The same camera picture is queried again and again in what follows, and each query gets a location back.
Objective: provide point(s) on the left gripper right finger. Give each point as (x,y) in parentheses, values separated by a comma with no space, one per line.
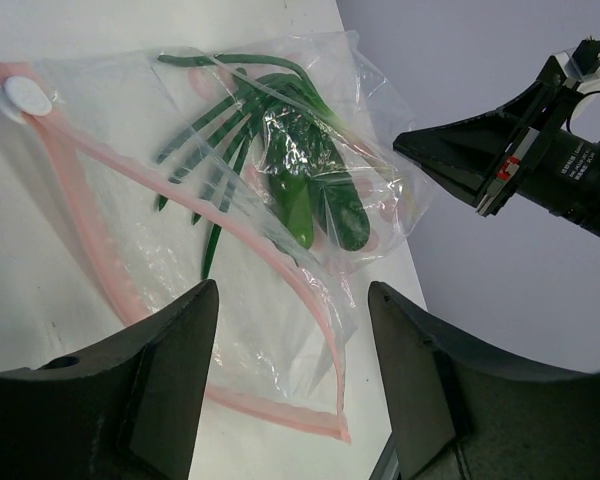
(461,408)

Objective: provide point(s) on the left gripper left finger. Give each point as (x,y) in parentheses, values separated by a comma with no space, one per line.
(126,407)

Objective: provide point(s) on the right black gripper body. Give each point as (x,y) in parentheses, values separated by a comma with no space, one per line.
(528,151)

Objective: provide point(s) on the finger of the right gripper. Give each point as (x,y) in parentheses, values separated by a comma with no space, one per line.
(458,156)

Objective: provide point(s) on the clear zip top bag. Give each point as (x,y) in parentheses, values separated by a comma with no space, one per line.
(151,230)

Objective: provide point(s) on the green toy leaf vegetable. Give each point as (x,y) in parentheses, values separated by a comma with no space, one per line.
(335,203)

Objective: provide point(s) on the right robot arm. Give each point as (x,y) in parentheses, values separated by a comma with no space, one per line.
(595,200)

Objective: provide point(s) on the green toy scallion strands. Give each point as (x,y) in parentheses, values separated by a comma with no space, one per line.
(263,82)

